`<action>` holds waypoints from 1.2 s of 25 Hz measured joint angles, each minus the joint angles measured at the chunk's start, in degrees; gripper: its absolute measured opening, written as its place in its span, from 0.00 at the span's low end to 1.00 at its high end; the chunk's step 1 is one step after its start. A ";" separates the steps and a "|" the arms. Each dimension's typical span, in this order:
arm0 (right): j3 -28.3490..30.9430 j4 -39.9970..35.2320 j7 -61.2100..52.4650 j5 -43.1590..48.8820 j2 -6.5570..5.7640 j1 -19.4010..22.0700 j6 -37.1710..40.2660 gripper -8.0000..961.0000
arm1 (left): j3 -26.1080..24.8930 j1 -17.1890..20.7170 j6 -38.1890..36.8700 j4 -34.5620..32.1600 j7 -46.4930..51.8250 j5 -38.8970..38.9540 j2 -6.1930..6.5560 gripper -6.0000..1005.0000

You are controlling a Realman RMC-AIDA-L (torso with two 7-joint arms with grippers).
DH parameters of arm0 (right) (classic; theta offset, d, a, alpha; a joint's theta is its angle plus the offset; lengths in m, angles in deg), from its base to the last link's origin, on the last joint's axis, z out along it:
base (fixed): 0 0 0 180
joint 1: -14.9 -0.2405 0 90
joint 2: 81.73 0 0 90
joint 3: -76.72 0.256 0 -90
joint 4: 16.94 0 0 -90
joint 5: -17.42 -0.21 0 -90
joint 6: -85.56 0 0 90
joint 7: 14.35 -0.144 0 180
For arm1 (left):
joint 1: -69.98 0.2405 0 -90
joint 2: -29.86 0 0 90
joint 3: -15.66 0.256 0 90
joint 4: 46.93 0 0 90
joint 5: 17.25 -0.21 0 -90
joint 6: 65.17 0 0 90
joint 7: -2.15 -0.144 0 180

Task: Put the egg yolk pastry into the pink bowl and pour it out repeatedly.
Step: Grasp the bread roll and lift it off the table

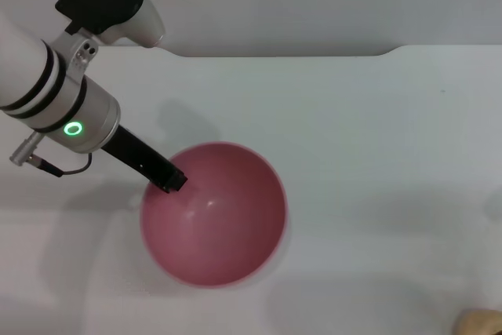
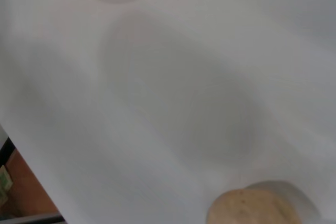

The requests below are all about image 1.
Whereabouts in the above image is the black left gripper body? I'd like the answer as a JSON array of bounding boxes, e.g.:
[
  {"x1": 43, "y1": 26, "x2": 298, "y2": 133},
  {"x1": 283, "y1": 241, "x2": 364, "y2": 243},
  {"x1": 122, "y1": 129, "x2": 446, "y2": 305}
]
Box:
[{"x1": 100, "y1": 125, "x2": 169, "y2": 185}]

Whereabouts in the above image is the pink plastic bowl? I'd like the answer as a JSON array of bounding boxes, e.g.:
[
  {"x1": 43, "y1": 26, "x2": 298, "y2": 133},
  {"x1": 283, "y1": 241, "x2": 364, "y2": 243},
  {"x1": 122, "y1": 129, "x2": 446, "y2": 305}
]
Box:
[{"x1": 140, "y1": 141, "x2": 291, "y2": 288}]

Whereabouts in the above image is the beige egg yolk pastry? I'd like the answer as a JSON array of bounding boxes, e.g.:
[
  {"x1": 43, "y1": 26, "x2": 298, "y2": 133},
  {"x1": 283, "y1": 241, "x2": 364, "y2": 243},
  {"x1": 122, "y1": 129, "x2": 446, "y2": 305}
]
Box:
[{"x1": 454, "y1": 308, "x2": 502, "y2": 335}]

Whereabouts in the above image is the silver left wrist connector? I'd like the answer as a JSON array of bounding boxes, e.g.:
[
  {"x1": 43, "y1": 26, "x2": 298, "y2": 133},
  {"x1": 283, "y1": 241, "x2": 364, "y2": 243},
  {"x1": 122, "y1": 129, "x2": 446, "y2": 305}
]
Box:
[{"x1": 9, "y1": 133, "x2": 43, "y2": 166}]

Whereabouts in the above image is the thin black left wrist cable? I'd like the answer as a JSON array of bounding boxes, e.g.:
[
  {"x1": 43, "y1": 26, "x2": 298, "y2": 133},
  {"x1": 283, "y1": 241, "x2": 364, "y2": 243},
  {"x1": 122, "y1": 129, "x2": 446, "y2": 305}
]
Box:
[{"x1": 33, "y1": 152, "x2": 94, "y2": 178}]

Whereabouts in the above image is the silver left camera bracket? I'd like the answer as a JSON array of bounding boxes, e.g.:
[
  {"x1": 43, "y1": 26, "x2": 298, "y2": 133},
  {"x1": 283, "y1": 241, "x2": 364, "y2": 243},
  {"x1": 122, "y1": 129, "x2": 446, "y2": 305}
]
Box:
[{"x1": 50, "y1": 28, "x2": 99, "y2": 82}]

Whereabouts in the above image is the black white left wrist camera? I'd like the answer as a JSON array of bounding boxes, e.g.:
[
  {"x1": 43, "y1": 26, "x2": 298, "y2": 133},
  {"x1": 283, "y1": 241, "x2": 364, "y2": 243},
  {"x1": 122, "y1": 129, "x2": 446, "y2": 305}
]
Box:
[{"x1": 54, "y1": 0, "x2": 166, "y2": 49}]

